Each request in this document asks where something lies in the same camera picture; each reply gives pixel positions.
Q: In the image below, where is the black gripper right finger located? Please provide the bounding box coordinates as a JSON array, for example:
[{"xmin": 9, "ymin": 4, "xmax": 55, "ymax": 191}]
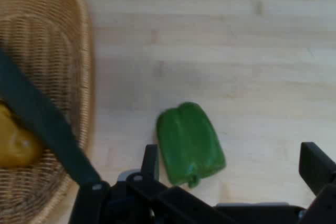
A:
[{"xmin": 299, "ymin": 142, "xmax": 336, "ymax": 224}]

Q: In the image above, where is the green toy bell pepper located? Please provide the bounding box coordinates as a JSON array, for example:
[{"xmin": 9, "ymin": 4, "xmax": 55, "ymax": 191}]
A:
[{"xmin": 156, "ymin": 102, "xmax": 227, "ymax": 189}]

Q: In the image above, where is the bamboo cutting board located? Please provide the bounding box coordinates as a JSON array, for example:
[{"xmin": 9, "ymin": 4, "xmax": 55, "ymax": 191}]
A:
[{"xmin": 52, "ymin": 0, "xmax": 336, "ymax": 224}]

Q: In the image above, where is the oval wicker basket with handles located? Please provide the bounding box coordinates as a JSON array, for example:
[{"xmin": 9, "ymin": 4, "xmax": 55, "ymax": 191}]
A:
[{"xmin": 0, "ymin": 0, "xmax": 97, "ymax": 224}]

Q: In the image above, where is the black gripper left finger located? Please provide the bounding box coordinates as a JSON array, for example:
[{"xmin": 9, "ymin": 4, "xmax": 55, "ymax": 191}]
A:
[{"xmin": 125, "ymin": 144, "xmax": 237, "ymax": 224}]

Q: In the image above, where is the yellow toy bell pepper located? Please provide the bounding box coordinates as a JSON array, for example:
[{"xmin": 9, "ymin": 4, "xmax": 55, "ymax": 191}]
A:
[{"xmin": 0, "ymin": 102, "xmax": 44, "ymax": 168}]

